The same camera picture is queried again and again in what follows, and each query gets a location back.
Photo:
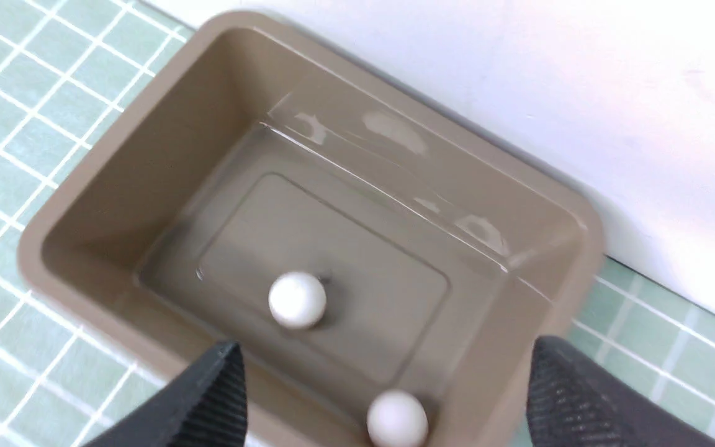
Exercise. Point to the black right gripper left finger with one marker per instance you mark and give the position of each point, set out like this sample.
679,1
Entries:
206,405

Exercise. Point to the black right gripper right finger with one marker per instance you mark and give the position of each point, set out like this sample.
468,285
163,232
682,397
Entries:
573,401

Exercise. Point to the white ping-pong ball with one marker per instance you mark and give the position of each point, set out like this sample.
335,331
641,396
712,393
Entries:
396,418
297,300

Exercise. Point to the brown plastic bin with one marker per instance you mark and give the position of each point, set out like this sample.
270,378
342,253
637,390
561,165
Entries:
255,152

